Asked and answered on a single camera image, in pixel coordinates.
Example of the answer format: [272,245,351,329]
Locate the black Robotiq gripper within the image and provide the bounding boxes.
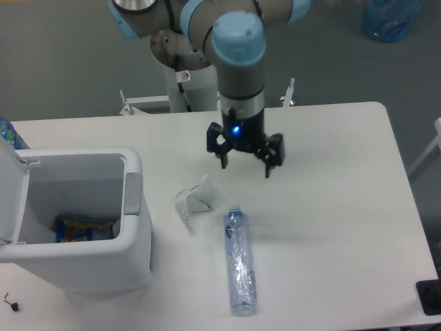
[206,108,284,178]

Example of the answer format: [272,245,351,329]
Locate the clear plastic wrapper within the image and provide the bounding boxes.
[174,174,221,234]

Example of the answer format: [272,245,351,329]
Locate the clear plastic water bottle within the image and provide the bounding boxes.
[223,205,257,315]

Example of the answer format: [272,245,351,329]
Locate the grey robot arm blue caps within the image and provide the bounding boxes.
[107,1,311,175]

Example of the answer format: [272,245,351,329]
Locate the white trash can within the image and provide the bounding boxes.
[1,141,152,292]

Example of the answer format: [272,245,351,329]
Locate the blue plastic bag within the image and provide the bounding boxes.
[361,0,424,43]

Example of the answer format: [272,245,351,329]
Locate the blue snack wrapper in bin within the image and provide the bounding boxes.
[56,214,118,243]

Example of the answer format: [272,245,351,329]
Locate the blue labelled bottle at edge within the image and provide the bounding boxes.
[0,116,30,150]

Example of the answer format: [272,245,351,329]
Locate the black device at table edge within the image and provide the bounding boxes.
[416,279,440,316]

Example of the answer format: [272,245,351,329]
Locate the small dark clip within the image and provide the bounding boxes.
[10,303,20,312]

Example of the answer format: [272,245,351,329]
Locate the small black allen key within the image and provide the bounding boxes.
[3,293,11,305]

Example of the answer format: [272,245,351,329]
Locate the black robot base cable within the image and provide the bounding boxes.
[174,54,193,113]

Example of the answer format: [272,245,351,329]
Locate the white pedestal foot brackets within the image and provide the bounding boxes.
[119,88,221,117]

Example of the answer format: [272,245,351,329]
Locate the white frame at right edge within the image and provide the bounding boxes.
[407,117,440,183]

